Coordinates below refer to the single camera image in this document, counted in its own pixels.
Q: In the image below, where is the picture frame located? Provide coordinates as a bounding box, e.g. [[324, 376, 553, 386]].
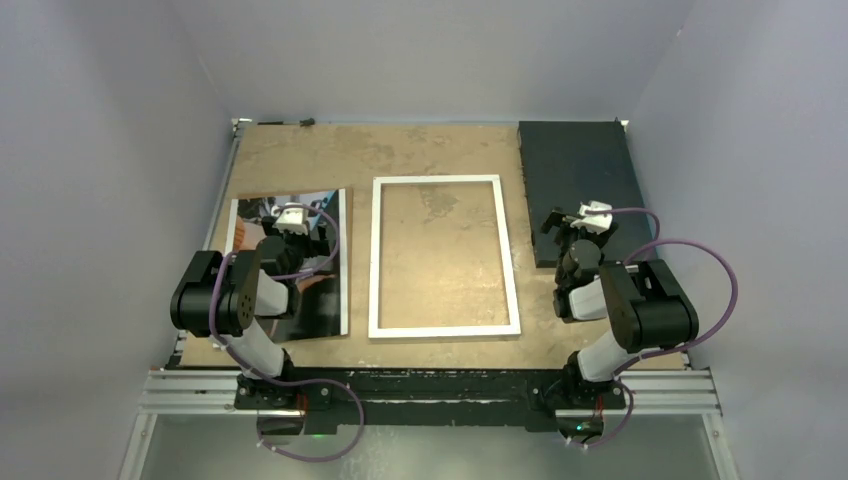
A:
[[368, 174, 522, 340]]

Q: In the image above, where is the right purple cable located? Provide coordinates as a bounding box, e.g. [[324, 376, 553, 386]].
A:
[[566, 207, 739, 452]]

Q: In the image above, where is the black foam mat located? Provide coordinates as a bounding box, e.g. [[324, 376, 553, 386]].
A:
[[517, 120, 645, 269]]

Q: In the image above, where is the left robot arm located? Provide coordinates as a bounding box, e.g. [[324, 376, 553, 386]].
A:
[[169, 227, 347, 409]]

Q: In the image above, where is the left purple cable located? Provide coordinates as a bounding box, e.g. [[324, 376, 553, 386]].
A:
[[208, 202, 366, 464]]

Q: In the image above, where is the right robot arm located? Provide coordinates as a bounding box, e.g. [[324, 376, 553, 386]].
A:
[[540, 206, 699, 407]]

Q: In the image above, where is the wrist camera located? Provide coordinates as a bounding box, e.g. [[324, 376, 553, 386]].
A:
[[272, 204, 310, 235], [569, 201, 612, 234]]

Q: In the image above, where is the brown backing board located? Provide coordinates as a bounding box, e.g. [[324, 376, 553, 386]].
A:
[[235, 187, 355, 336]]

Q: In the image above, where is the black mounting plate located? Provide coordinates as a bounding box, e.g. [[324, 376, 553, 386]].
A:
[[234, 366, 627, 435]]

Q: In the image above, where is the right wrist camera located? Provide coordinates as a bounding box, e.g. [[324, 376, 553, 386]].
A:
[[569, 201, 612, 234]]

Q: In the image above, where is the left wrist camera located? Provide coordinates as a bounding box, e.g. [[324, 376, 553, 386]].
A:
[[272, 204, 310, 235]]

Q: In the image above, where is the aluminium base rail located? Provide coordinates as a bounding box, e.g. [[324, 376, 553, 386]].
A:
[[138, 370, 721, 415]]

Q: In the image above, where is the printed photo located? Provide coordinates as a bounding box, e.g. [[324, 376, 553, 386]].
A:
[[222, 188, 349, 343]]

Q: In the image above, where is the purple cable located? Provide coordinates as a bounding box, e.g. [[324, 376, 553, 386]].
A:
[[566, 207, 739, 452], [208, 202, 366, 464]]

